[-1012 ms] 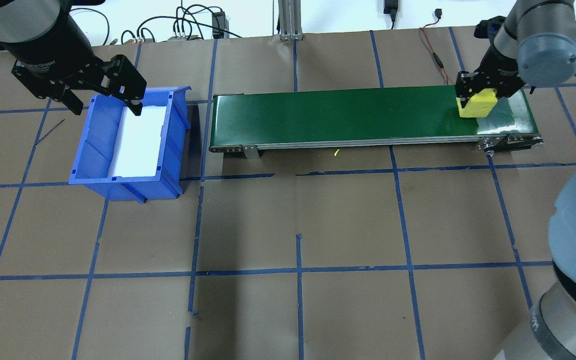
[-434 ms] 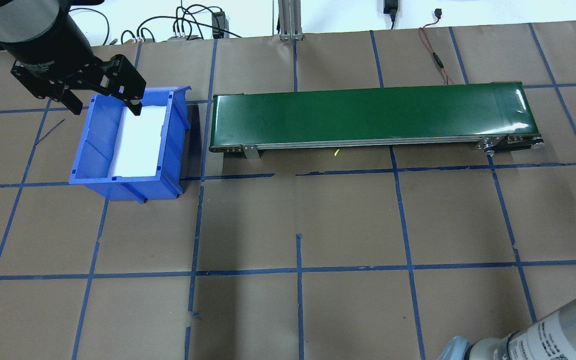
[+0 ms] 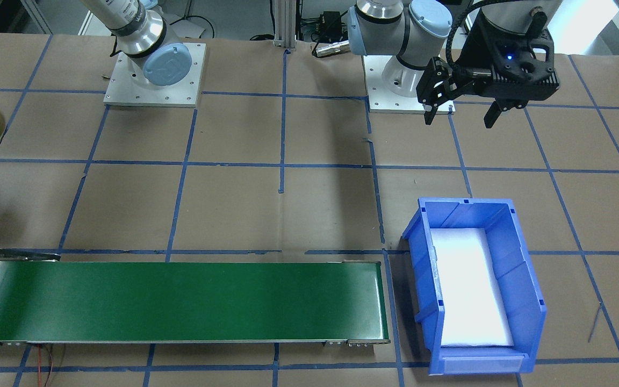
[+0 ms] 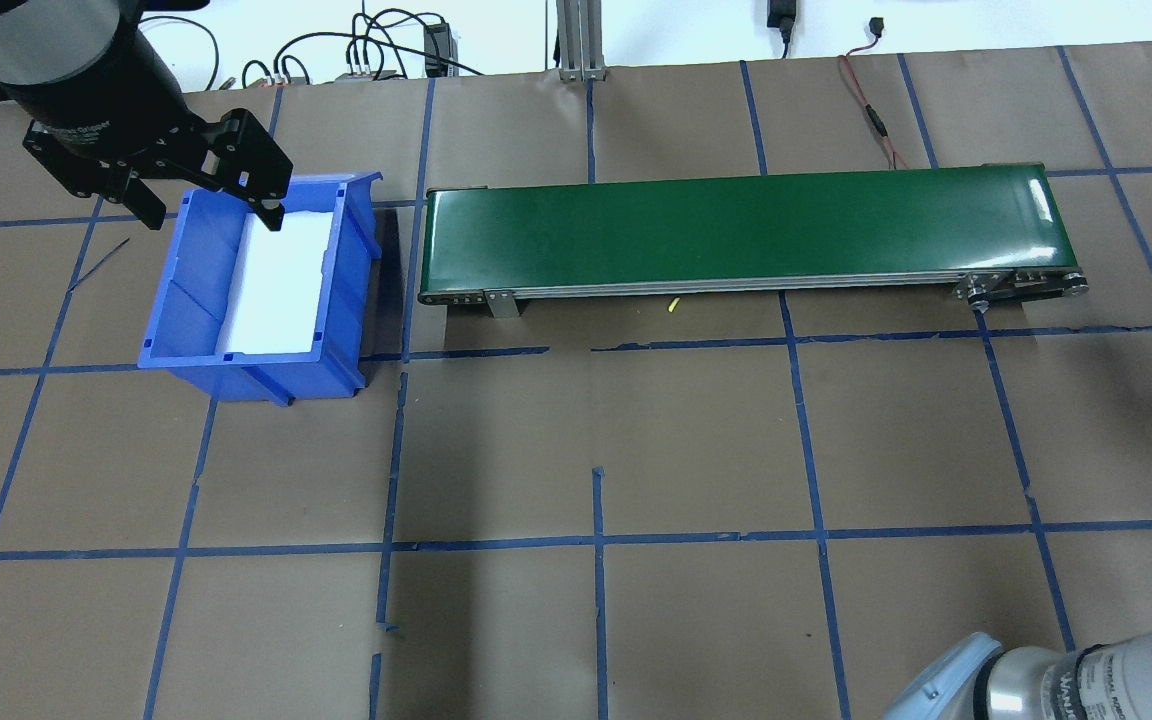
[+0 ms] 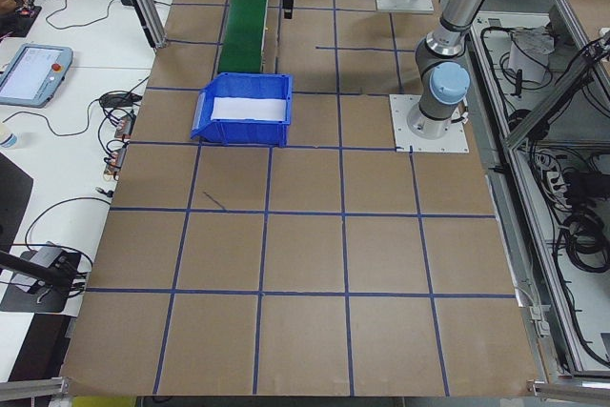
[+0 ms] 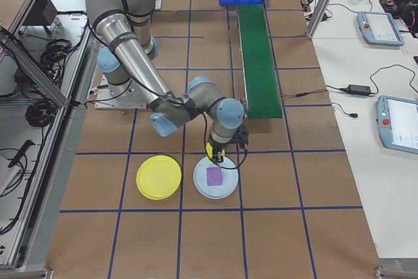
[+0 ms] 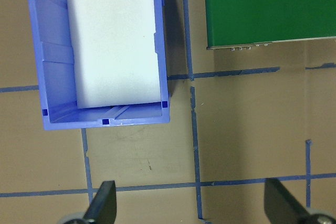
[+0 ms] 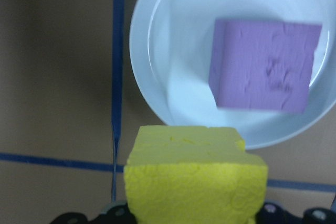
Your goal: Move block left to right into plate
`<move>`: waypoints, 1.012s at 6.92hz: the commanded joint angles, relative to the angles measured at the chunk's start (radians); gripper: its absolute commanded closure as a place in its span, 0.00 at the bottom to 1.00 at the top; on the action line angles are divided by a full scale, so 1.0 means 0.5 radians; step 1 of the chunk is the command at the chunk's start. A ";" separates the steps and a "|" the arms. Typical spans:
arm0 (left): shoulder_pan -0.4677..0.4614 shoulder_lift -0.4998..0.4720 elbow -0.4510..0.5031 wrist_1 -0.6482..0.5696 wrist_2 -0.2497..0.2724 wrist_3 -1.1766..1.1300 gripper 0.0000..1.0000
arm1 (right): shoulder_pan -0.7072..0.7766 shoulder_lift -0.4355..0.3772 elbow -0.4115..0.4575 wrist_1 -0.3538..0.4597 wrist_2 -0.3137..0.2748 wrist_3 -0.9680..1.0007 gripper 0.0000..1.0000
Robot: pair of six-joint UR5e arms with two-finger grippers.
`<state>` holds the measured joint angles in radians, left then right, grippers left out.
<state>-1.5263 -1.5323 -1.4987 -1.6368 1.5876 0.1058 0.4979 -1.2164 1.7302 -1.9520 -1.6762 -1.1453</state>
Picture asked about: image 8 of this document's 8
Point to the yellow foam block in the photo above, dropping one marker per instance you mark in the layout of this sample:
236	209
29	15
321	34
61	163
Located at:
194	182

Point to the purple foam block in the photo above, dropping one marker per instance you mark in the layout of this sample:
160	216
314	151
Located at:
262	66

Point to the light blue round plate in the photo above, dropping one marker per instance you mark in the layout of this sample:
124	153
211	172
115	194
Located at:
183	77

